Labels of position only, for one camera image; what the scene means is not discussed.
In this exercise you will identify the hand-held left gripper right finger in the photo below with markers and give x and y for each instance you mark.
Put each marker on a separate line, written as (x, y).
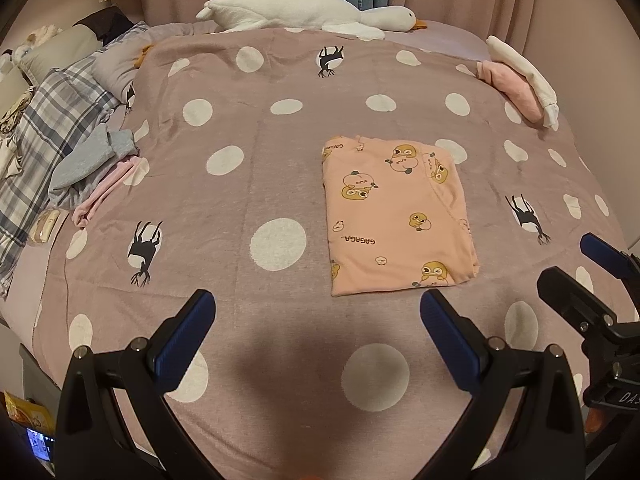
(450, 345)

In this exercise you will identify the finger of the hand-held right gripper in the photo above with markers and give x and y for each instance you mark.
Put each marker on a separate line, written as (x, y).
(567, 292)
(607, 255)

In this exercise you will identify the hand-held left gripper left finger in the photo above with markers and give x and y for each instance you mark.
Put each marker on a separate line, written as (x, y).
(185, 340)

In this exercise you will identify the pink printed long-sleeve shirt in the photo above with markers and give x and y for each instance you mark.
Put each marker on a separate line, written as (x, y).
(395, 220)

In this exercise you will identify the lilac bed sheet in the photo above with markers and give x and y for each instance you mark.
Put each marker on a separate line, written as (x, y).
(30, 270)

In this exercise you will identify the light pink garment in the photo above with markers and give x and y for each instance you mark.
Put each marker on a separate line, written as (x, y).
(105, 187)

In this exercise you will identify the yellow snack packet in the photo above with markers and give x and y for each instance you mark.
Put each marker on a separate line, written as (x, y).
(27, 410)

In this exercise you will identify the black device with screen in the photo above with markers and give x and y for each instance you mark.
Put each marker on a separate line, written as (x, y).
(40, 445)

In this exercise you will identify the small clear packet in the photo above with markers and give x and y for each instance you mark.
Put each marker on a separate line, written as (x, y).
(45, 225)

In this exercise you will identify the folded pink cloth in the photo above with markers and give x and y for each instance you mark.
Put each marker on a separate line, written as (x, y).
(510, 85)

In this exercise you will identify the folded white cloth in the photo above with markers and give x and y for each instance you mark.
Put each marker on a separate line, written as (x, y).
(525, 67)

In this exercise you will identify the grey-blue garment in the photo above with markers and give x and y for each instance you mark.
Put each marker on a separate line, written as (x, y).
(90, 157)

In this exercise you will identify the mauve polka dot blanket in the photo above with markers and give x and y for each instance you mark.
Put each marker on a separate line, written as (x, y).
(225, 110)

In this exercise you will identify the plaid quilt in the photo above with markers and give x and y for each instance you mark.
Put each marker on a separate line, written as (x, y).
(55, 115)

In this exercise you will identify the grey pillow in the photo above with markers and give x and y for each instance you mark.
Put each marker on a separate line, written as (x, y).
(115, 65)

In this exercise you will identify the cream printed pillow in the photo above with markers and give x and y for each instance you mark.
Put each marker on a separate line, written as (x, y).
(12, 110)

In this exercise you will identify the beige pillow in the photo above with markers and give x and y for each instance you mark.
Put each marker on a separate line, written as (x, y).
(55, 50)

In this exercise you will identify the dark brown cloth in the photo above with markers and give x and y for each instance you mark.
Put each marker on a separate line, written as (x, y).
(107, 22)

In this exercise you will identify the cream plush toy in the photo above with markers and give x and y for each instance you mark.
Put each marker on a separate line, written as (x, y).
(37, 35)

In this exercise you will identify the white goose plush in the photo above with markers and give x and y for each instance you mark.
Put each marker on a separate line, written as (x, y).
(280, 7)

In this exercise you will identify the grey bed frame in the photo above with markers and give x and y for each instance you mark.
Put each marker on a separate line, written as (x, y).
(37, 370)

